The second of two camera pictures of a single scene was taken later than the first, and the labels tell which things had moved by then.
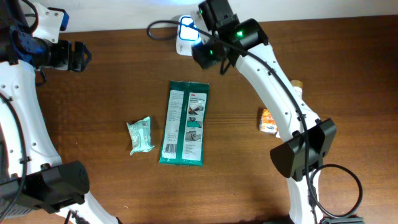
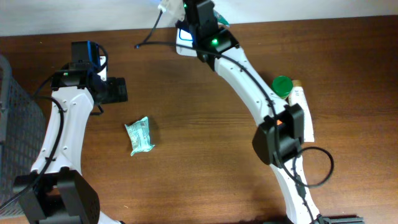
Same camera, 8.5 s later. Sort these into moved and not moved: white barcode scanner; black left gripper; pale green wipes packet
Moved: black left gripper
Not moved: pale green wipes packet; white barcode scanner
